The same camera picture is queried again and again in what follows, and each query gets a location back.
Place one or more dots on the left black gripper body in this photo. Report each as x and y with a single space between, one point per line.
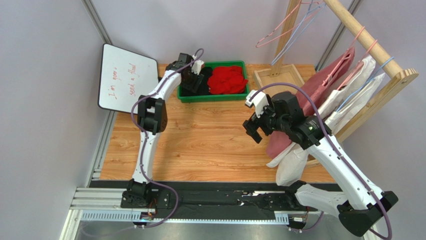
191 83

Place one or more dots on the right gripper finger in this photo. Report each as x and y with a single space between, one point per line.
258 112
251 129

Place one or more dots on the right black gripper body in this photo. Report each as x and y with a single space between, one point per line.
261 119

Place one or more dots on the black t shirt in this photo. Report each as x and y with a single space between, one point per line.
203 89

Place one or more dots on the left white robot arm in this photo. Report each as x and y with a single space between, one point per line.
149 114

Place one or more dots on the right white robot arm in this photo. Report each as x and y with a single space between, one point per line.
360 204

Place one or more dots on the red t shirt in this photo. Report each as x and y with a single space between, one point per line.
227 80

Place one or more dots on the hanging pink t shirt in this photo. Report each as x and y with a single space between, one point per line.
316 88

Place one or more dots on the hanging white t shirt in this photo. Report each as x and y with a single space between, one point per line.
367 66
299 166

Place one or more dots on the green plastic tray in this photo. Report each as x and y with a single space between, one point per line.
185 98

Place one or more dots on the wooden clothes rack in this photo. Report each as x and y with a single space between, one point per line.
399 78

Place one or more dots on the white whiteboard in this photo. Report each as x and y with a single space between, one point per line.
124 77

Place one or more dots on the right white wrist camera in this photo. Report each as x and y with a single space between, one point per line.
257 99

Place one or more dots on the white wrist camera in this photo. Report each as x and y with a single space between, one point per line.
197 67
257 99

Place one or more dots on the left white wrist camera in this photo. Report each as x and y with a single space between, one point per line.
197 67

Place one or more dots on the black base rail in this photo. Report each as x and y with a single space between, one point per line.
241 201

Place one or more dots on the blue wire hanger empty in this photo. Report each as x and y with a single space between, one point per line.
296 33

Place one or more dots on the pink wire hanger empty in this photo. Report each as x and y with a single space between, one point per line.
287 29

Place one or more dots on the aluminium frame rail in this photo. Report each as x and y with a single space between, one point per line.
200 144

